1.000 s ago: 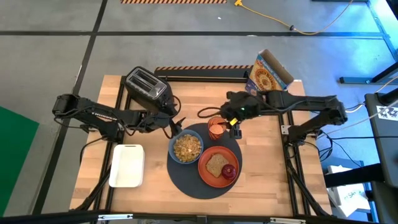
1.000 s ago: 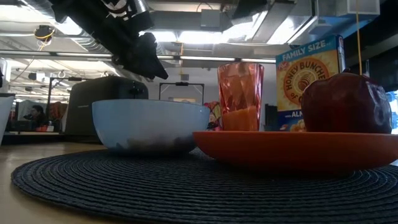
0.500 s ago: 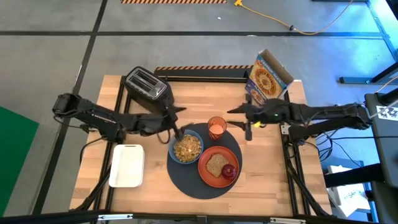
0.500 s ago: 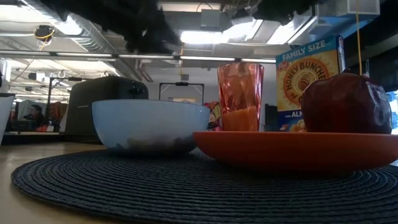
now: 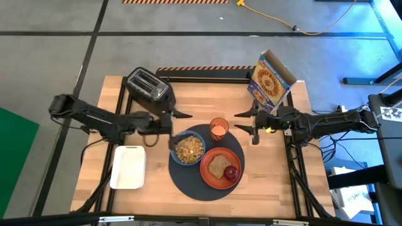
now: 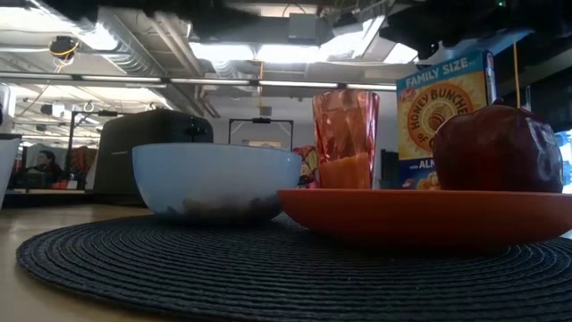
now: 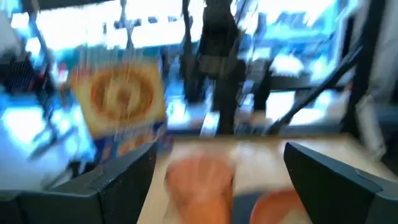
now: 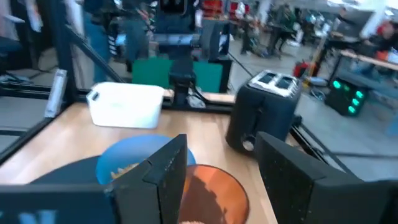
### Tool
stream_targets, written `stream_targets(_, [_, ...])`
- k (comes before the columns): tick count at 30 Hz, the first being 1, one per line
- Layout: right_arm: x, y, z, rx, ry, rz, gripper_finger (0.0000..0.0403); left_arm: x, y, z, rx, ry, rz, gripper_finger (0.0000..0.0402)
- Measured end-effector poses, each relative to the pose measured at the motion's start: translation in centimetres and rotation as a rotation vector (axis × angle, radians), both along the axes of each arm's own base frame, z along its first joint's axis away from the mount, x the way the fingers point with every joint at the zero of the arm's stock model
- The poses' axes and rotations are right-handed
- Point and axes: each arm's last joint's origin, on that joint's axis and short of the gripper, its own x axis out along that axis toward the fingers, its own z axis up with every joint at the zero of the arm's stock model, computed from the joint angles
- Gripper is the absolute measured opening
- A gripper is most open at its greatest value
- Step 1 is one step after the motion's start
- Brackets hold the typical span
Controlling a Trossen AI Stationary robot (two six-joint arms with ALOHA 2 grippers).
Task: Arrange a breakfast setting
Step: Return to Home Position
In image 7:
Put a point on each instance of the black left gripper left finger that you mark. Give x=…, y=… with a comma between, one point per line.
x=77, y=208

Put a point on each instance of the standing desk with black crate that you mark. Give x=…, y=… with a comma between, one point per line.
x=21, y=76

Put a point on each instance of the orange translucent plastic tumbler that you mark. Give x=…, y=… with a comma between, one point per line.
x=199, y=186

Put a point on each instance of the silver metal mounting bracket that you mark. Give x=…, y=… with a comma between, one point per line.
x=210, y=124

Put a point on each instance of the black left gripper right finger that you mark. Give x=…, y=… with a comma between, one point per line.
x=342, y=199

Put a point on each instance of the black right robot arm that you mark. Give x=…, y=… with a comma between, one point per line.
x=220, y=46

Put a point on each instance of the orange plate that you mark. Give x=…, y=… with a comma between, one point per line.
x=280, y=208

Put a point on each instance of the blue yellow cereal box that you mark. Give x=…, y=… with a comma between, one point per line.
x=121, y=96

